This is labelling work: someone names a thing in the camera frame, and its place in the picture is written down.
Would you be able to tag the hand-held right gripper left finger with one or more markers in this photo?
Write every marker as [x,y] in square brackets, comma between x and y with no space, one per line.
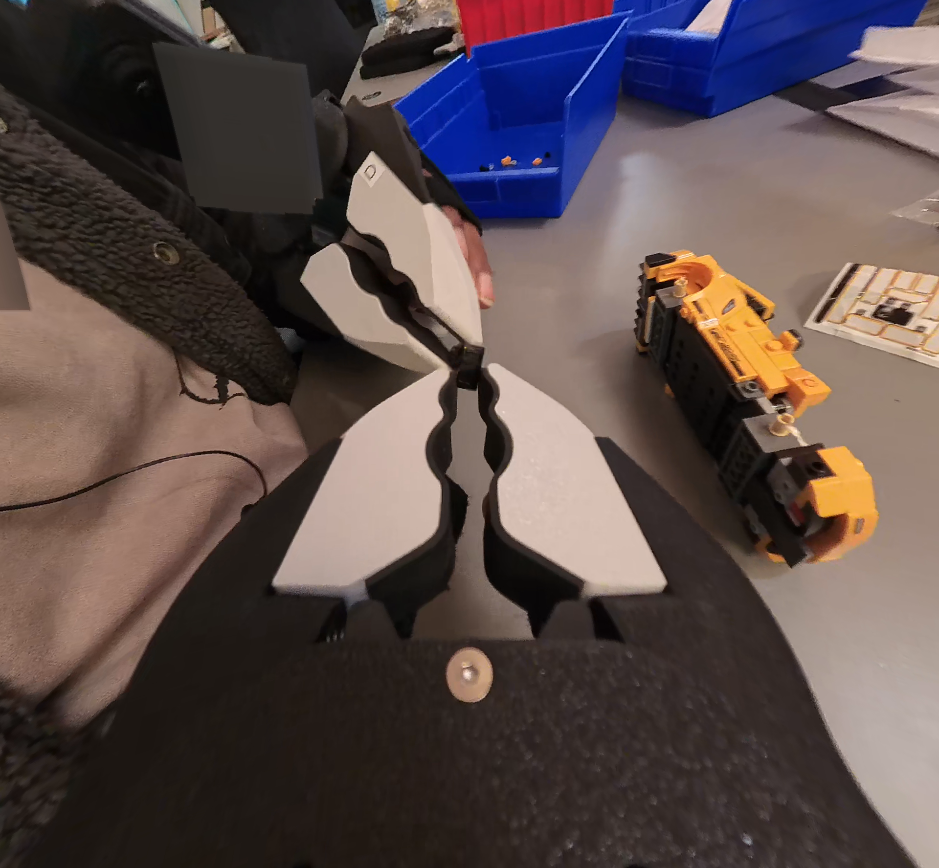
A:
[367,501]

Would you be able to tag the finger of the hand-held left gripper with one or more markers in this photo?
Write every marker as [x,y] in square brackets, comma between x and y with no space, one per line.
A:
[411,237]
[352,303]

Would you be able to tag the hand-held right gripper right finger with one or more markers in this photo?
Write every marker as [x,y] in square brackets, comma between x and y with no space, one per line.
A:
[565,501]

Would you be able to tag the small black lego piece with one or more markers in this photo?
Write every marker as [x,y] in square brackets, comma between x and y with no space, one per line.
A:
[467,363]

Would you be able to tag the orange black lego car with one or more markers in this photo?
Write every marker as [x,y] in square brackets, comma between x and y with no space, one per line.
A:
[741,384]

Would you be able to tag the lego sticker sheet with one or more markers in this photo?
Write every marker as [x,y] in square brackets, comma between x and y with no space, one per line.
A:
[880,310]

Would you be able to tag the person's left hand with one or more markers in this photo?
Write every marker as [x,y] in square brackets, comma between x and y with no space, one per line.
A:
[473,266]

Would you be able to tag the black cloth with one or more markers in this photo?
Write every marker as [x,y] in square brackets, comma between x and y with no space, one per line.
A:
[411,50]

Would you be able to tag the crumpled foil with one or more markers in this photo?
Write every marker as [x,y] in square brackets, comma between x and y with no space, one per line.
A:
[422,11]

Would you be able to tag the blue plastic bin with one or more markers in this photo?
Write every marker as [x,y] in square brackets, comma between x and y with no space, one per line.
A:
[792,39]
[528,90]

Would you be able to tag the white paper booklet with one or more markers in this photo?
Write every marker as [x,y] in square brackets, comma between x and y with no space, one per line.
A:
[895,90]

